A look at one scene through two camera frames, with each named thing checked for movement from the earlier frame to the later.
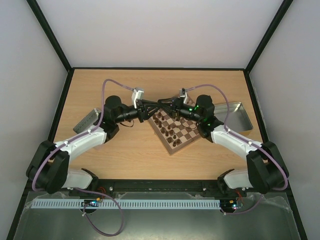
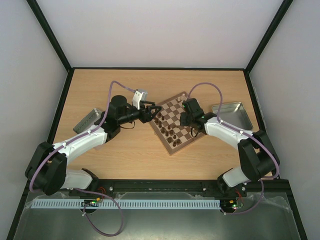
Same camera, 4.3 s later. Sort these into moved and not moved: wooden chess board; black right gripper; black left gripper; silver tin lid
Moved: black right gripper
Not moved: wooden chess board; silver tin lid; black left gripper
